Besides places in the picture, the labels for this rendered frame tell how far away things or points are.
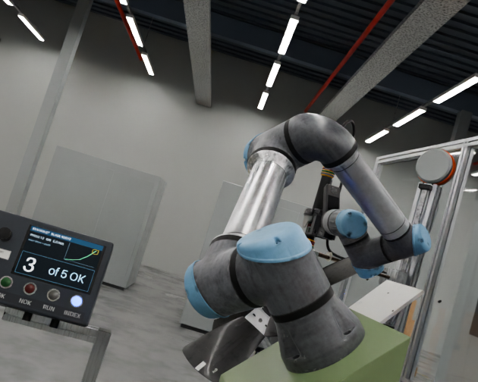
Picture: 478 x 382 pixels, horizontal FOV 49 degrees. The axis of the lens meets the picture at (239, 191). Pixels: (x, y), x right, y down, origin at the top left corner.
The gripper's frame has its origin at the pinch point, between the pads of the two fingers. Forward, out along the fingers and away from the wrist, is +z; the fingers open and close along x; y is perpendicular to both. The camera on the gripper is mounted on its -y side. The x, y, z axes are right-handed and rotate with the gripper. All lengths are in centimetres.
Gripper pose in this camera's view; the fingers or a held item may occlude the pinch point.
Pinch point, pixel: (313, 214)
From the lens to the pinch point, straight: 174.2
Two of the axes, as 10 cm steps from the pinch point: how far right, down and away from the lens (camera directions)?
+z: -1.9, 0.2, 9.8
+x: 9.4, 3.0, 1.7
